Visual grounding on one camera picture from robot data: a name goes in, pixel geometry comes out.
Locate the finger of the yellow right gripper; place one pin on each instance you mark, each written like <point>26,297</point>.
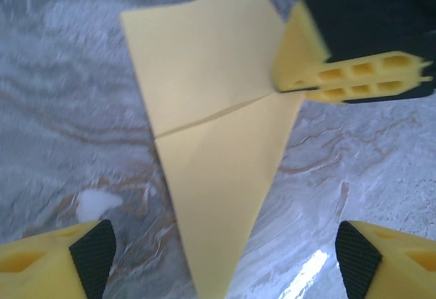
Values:
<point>374,93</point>
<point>299,57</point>

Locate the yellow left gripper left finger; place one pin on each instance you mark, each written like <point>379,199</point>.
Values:
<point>34,268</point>

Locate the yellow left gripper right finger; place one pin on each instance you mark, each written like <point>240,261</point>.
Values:
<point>408,268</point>

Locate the yellow square paper sheet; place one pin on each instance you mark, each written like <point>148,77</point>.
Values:
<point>211,108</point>

